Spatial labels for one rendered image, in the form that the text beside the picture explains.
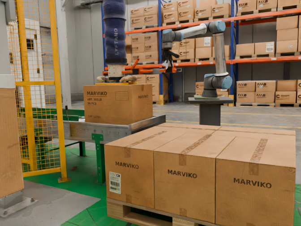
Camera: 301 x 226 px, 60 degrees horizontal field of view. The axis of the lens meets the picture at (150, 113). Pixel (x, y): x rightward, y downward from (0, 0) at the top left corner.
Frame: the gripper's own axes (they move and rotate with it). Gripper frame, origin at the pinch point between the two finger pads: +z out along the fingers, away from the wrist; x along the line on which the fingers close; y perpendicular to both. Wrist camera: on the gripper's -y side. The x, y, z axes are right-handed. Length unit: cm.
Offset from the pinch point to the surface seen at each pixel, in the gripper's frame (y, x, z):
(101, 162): 58, 37, 86
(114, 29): 54, 10, -41
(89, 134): 70, 36, 59
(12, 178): -16, 175, 41
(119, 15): 50, 7, -55
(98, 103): 69, 21, 31
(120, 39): 51, 6, -32
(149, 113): 29, -10, 44
